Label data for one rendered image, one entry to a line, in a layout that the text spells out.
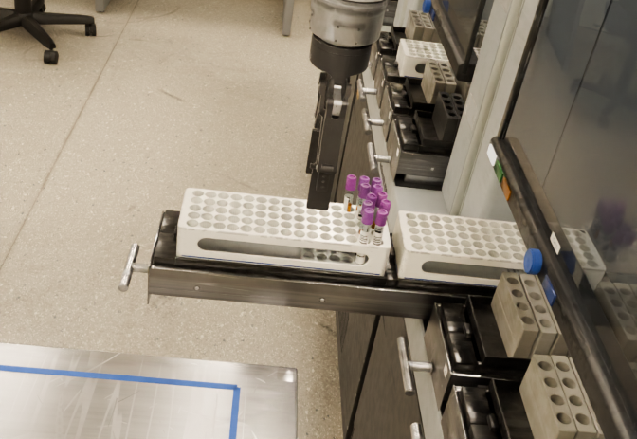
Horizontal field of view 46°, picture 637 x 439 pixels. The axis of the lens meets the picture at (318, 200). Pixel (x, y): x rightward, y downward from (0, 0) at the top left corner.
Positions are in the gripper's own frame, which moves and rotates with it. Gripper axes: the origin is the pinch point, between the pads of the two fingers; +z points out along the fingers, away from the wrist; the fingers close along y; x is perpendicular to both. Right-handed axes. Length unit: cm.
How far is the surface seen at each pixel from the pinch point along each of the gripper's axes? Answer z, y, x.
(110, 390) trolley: 12.1, 30.2, -22.2
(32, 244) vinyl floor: 95, -95, -71
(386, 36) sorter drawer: 13, -88, 21
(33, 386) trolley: 12.2, 30.5, -30.4
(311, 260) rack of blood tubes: 11.4, 4.6, 0.5
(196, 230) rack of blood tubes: 8.1, 5.0, -15.8
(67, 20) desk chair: 87, -248, -99
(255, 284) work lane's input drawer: 15.0, 6.9, -7.0
